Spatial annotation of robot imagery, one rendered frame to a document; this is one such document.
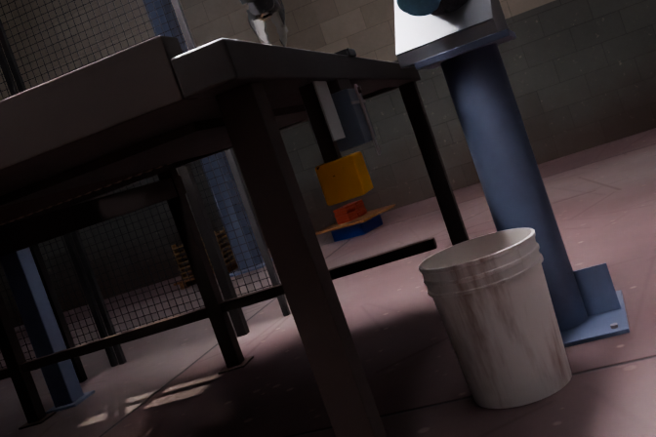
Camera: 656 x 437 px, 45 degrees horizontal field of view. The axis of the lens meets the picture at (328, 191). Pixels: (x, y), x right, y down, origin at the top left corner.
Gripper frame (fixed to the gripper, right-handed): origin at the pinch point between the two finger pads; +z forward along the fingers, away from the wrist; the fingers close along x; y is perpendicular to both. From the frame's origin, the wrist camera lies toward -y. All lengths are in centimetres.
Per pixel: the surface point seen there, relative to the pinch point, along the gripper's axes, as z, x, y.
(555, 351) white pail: 94, -44, -12
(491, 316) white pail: 80, -33, -19
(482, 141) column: 43, -41, 27
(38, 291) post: 49, 176, 111
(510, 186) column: 57, -44, 26
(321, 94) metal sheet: 20, -20, -53
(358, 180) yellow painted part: 38, -22, -56
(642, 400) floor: 103, -59, -30
